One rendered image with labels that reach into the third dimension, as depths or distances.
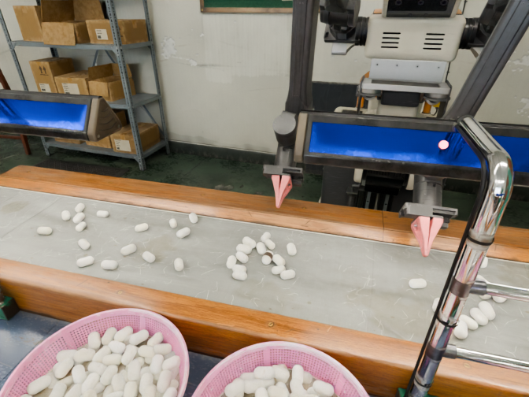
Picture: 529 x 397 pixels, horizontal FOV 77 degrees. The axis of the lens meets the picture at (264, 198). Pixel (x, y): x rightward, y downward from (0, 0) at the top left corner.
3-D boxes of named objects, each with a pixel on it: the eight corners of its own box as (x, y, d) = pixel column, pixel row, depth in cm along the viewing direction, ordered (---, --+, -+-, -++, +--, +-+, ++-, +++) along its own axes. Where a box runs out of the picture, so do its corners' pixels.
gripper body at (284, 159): (301, 174, 83) (305, 148, 85) (261, 170, 85) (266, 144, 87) (303, 184, 89) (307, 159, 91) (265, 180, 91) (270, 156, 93)
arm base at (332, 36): (364, 19, 110) (327, 19, 114) (364, 1, 103) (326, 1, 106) (360, 43, 110) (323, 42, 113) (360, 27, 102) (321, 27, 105)
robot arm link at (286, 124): (316, 123, 92) (287, 116, 95) (315, 97, 82) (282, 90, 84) (302, 160, 89) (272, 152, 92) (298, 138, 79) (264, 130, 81)
